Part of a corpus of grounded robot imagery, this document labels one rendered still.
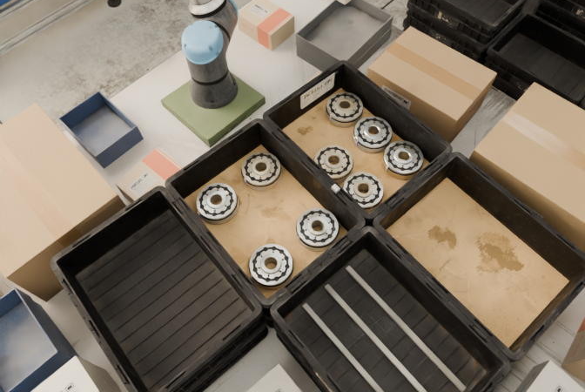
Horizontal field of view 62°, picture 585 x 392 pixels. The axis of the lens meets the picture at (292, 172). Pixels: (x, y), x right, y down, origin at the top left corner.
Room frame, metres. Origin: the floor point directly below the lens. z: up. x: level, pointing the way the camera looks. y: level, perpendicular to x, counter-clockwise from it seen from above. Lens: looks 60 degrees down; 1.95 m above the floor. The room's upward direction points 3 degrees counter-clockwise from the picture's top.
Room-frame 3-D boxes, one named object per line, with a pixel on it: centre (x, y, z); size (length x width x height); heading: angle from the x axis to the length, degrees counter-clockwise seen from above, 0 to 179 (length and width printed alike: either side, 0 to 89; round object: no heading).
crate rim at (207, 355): (0.33, 0.31, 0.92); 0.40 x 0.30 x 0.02; 38
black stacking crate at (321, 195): (0.51, 0.07, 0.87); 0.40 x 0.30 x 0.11; 38
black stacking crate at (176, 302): (0.33, 0.31, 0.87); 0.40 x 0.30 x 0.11; 38
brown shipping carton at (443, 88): (0.95, -0.42, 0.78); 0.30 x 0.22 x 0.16; 47
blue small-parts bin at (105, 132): (0.89, 0.58, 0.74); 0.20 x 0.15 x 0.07; 44
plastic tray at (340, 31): (1.22, -0.19, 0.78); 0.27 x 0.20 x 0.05; 137
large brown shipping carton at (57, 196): (0.62, 0.67, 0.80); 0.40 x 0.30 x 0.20; 42
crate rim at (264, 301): (0.51, 0.07, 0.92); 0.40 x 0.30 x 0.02; 38
